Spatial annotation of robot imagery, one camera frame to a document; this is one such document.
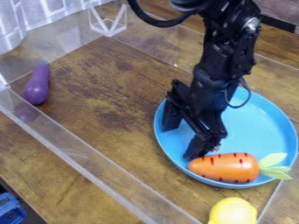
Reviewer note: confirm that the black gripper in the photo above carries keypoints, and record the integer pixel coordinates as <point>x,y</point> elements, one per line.
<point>199,103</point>

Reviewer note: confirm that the orange toy carrot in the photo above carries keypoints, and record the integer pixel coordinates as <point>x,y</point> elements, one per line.
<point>240,167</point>

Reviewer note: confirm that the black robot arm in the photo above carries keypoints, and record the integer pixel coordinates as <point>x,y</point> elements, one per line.
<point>233,26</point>

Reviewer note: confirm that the blue round plate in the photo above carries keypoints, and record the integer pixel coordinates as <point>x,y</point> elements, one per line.
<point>260,130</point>

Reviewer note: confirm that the yellow toy object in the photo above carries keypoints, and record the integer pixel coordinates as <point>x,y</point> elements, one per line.
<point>233,211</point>

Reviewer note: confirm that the purple toy eggplant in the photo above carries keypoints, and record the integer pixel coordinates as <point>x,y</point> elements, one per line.
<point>37,88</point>

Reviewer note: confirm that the blue object at corner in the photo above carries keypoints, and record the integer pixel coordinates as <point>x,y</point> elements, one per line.
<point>13,213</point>

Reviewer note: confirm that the clear acrylic enclosure wall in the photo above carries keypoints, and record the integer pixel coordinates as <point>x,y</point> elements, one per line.
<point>81,155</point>

